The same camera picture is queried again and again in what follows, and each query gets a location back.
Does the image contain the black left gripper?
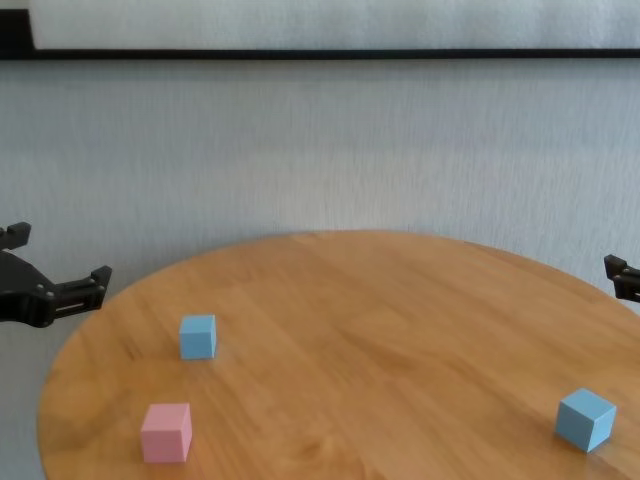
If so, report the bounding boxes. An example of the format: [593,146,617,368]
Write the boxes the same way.
[0,221,113,329]

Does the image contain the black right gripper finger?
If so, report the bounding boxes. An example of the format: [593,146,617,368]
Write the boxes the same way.
[603,253,640,304]

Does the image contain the blue cube block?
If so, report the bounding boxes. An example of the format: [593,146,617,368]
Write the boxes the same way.
[178,314,218,361]
[554,387,618,454]

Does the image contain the pink cube block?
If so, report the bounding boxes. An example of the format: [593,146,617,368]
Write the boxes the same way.
[140,402,193,464]

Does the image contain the white foam panel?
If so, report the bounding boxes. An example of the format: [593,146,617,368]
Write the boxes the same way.
[27,0,640,51]

